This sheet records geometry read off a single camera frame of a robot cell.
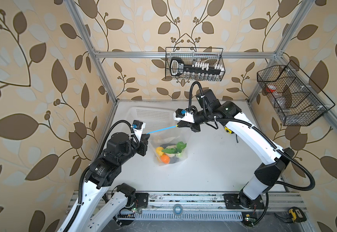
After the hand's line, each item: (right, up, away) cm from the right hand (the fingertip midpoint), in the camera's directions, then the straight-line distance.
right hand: (180, 123), depth 69 cm
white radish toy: (0, -18, +10) cm, 21 cm away
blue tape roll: (-1, -44, +3) cm, 44 cm away
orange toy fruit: (-8, -21, +11) cm, 25 cm away
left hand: (-15, -5, -4) cm, 16 cm away
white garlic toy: (-5, -19, +11) cm, 22 cm away
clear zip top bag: (-5, -15, +15) cm, 22 cm away
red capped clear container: (+52, +19, +11) cm, 56 cm away
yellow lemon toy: (-12, -16, +11) cm, 22 cm away
